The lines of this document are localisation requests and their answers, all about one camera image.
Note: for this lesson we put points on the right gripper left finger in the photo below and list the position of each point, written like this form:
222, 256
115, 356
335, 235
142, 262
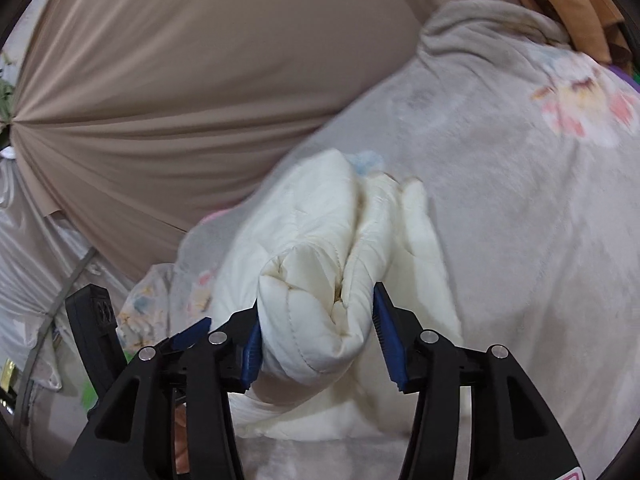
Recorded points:
132, 437

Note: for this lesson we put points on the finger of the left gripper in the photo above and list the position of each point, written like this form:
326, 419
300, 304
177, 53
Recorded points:
191, 335

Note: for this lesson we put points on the cream quilted jacket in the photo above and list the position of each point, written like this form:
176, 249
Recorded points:
307, 258

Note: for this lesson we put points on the person's left hand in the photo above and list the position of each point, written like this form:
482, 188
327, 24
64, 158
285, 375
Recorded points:
181, 440

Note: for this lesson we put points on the green object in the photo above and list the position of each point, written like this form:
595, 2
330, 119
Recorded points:
90, 389

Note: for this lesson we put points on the beige draped curtain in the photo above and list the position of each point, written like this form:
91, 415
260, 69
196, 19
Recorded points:
136, 118

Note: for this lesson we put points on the grey floral fleece blanket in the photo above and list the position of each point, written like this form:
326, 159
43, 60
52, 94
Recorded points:
529, 156

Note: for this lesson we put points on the orange hanging garment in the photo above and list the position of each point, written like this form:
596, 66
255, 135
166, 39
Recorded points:
595, 28

